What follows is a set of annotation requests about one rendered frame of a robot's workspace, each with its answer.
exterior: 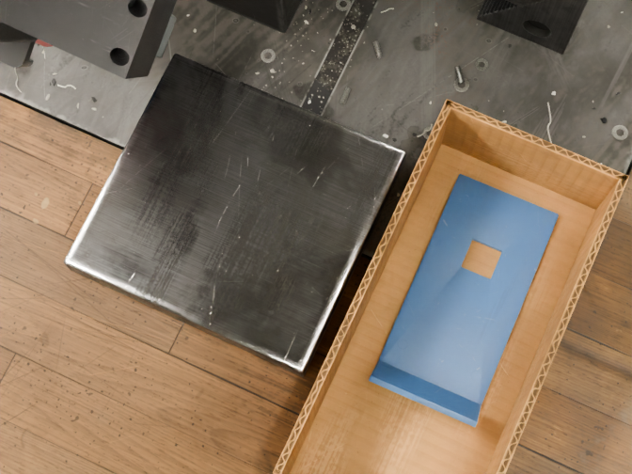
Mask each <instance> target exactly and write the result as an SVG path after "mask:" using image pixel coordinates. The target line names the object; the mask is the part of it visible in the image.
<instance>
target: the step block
mask: <svg viewBox="0 0 632 474"><path fill-rule="evenodd" d="M587 3H588V0H545V1H542V2H541V3H539V2H537V4H534V3H532V5H530V4H528V6H523V7H520V6H518V5H516V4H513V3H511V2H508V1H506V0H484V1H483V4H482V7H481V9H480V11H479V13H478V16H477V20H480V21H482V22H485V23H487V24H491V25H492V26H495V27H497V28H500V29H502V30H505V31H507V32H509V33H512V34H514V35H516V36H518V37H520V38H523V39H525V40H529V41H532V42H534V43H536V44H539V45H541V46H544V47H545V48H548V49H550V50H552V51H555V52H557V53H560V54H562V55H563V54H564V52H565V49H566V47H567V45H568V43H569V41H570V39H571V37H572V35H573V33H574V31H575V29H576V27H577V23H578V21H579V19H580V17H581V15H582V12H583V10H584V8H585V7H586V5H587Z"/></svg>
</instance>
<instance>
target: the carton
mask: <svg viewBox="0 0 632 474"><path fill-rule="evenodd" d="M459 174H462V175H465V176H467V177H469V178H471V179H473V180H476V181H478V182H482V183H485V184H487V185H489V186H492V187H494V188H497V189H498V190H501V191H503V192H505V193H508V194H510V195H513V196H515V197H518V198H521V199H524V200H525V201H528V202H530V203H532V204H535V205H537V206H540V207H542V208H545V209H547V210H549V211H551V212H553V213H557V214H558V215H559V217H558V219H557V221H556V224H555V226H554V229H553V230H552V233H551V235H550V238H549V240H548V243H547V245H546V247H545V251H544V254H543V256H542V258H541V260H540V263H539V265H538V268H537V270H536V272H535V275H534V277H533V280H532V281H531V284H530V286H529V290H528V293H527V295H526V297H525V300H524V302H523V305H522V307H521V309H520V311H519V314H518V316H517V319H516V321H515V323H514V326H513V330H512V332H511V335H510V337H509V339H508V341H507V344H506V346H505V348H504V351H503V353H502V356H501V358H500V361H499V362H498V366H497V368H496V371H495V373H494V376H493V378H492V381H491V383H490V386H489V388H488V390H487V392H486V394H485V397H484V399H483V402H482V406H481V411H480V414H479V418H478V422H477V425H476V427H473V426H470V425H468V424H466V423H464V422H462V421H460V420H458V419H454V418H452V417H450V416H447V415H445V414H443V413H441V412H438V411H436V410H434V409H432V408H430V407H428V406H426V405H423V404H421V403H417V402H415V401H413V400H411V399H408V398H406V397H404V396H403V395H400V394H398V393H396V392H393V391H391V390H389V389H387V388H384V387H381V386H378V385H376V384H375V383H373V382H370V381H369V379H370V377H371V374H372V372H373V370H374V368H375V366H376V364H377V362H378V360H379V358H380V355H381V354H382V352H383V349H384V347H385V345H386V343H387V339H388V337H389V334H390V332H391V330H392V327H393V325H394V324H395V321H396V319H397V317H398V315H399V312H400V310H401V308H402V305H403V302H404V299H405V297H406V296H407V294H408V291H409V289H410V287H411V284H412V282H413V280H414V277H415V275H416V273H417V270H418V268H419V266H420V263H421V261H422V259H423V256H424V254H425V252H426V249H427V247H428V245H429V243H430V241H431V239H432V237H433V234H434V232H435V228H436V226H437V224H438V221H439V219H440V217H441V214H442V213H443V211H444V209H445V206H446V204H447V202H448V199H449V197H450V193H451V191H452V189H453V187H454V185H455V183H456V181H457V178H458V176H459ZM628 178H629V176H628V175H625V174H624V173H621V172H619V171H617V170H614V169H612V168H610V167H607V166H604V165H601V164H599V163H596V162H595V161H593V160H590V159H588V158H586V157H583V156H581V155H579V154H576V153H574V152H571V151H569V150H566V149H564V148H562V147H559V146H557V145H555V144H552V143H550V142H547V141H545V140H543V139H541V138H539V137H537V136H534V135H532V134H528V133H526V132H523V131H521V130H519V129H516V128H514V127H513V126H510V125H508V124H506V123H503V122H501V121H498V120H496V119H494V118H490V117H488V116H486V115H484V114H482V113H479V112H477V111H474V110H472V109H470V108H467V107H465V106H463V105H461V104H459V103H455V102H453V101H450V100H448V99H447V100H446V101H445V103H444V105H443V107H442V110H441V112H440V114H439V116H438V118H437V120H436V122H435V125H434V128H433V129H432V131H431V133H430V135H429V138H428V140H427V142H426V144H425V146H424V148H423V151H422V153H421V155H420V157H419V159H418V161H417V164H416V166H415V168H414V170H413V172H412V174H411V176H410V179H409V181H408V183H407V185H406V186H405V188H404V191H403V194H402V196H401V198H400V200H399V202H398V205H397V207H396V209H395V211H394V213H393V215H392V216H391V219H390V221H389V223H388V225H387V228H386V230H385V233H384V235H383V237H382V239H381V241H380V243H379V246H378V247H377V249H376V251H375V253H374V255H373V257H372V260H371V263H370V265H369V267H368V269H367V271H366V274H365V276H364V277H363V279H362V281H361V283H360V286H359V288H358V290H357V292H356V294H355V297H354V300H353V302H352V304H351V306H350V307H349V309H348V311H347V314H346V316H345V318H344V320H343V322H342V324H341V326H340V330H339V332H338V334H337V336H336V337H335V340H334V342H333V344H332V346H331V348H330V350H329V352H328V355H327V357H326V359H325V361H324V364H323V365H322V368H321V370H320V372H319V374H318V376H317V378H316V381H315V383H314V385H313V387H312V389H311V391H310V393H309V395H308V398H307V400H306V402H305V404H304V406H303V409H302V411H301V413H300V415H299V417H298V419H297V421H296V423H295V425H294V427H293V429H292V432H291V435H290V437H289V439H288V441H287V443H286V445H285V447H284V450H283V452H282V453H281V455H280V457H279V459H278V461H277V464H276V467H275V469H274V471H273V474H506V472H507V469H508V467H509V464H510V462H511V461H512V458H513V456H514V452H515V450H516V447H517V445H518V442H519V440H520V437H521V435H522V434H523V431H524V429H525V426H526V424H527V422H528V419H529V415H530V413H531V411H532V408H533V406H534V404H535V402H536V400H537V397H538V395H539V392H540V390H541V388H542V385H543V383H544V380H545V378H546V375H547V373H548V370H549V368H550V366H551V363H552V361H553V358H554V356H555V354H556V352H557V350H558V347H559V345H560V343H561V339H562V336H563V334H564V332H565V329H566V327H567V325H568V323H569V321H570V318H571V316H572V313H573V311H574V309H575V306H576V304H577V300H578V298H579V296H580V294H581V291H582V289H583V287H584V284H585V282H586V279H587V277H588V275H589V273H590V271H591V268H592V266H593V262H594V260H595V257H596V255H597V253H598V250H599V248H600V245H601V244H602V242H603V239H604V237H605V234H606V232H607V230H608V226H609V223H610V221H611V219H612V216H613V215H614V212H615V210H616V208H617V205H618V203H619V200H620V198H621V196H622V193H623V191H624V188H625V185H626V183H627V181H628ZM500 255H501V252H500V251H497V250H495V249H493V248H491V247H489V246H486V245H482V244H480V243H478V242H475V241H472V242H471V244H470V247H469V249H468V251H467V253H466V256H465V259H464V261H463V263H462V267H463V268H465V269H467V270H469V271H471V272H474V273H476V274H479V275H481V276H483V277H487V278H489V279H490V278H491V277H492V275H493V273H494V270H495V268H496V266H497V263H498V259H499V257H500Z"/></svg>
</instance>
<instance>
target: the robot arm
mask: <svg viewBox="0 0 632 474"><path fill-rule="evenodd" d="M176 2H177V0H0V62H2V63H4V64H6V65H9V66H10V67H12V68H21V67H28V66H30V65H32V64H33V62H34V60H33V59H31V58H30V56H31V54H32V51H33V48H34V45H35V42H36V43H37V44H39V45H41V46H44V47H49V46H55V47H56V48H58V49H60V50H63V51H65V52H67V53H69V54H71V55H75V56H77V57H79V58H81V59H83V60H85V61H87V62H89V63H91V64H93V65H95V66H98V67H100V68H102V69H104V70H106V71H110V72H112V73H114V74H115V75H117V76H120V77H122V78H124V79H129V78H136V77H144V76H149V73H150V69H151V66H152V64H153V61H154V58H155V57H156V56H158V57H161V58H162V56H163V54H164V51H165V48H166V45H167V43H168V40H169V37H170V35H171V32H172V30H173V27H174V24H175V22H176V20H177V18H176V17H175V16H174V15H172V12H173V9H174V7H175V5H176Z"/></svg>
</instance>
